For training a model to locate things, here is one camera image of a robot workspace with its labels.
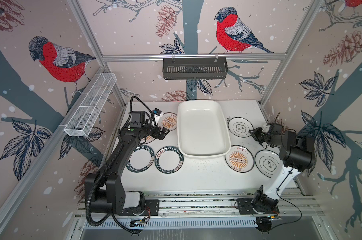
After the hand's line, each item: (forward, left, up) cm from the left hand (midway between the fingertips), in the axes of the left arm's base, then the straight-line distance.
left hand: (161, 126), depth 82 cm
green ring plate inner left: (-11, -3, -20) cm, 23 cm away
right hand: (+7, -59, -17) cm, 62 cm away
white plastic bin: (+10, -26, -18) cm, 34 cm away
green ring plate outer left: (-11, +14, -20) cm, 27 cm away
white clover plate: (+13, -54, -20) cm, 59 cm away
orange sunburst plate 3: (-11, -48, -19) cm, 53 cm away
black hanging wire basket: (+46, -23, +8) cm, 52 cm away
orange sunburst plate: (+20, -2, -20) cm, 28 cm away
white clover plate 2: (-14, -63, -19) cm, 68 cm away
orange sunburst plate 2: (-11, +5, +4) cm, 13 cm away
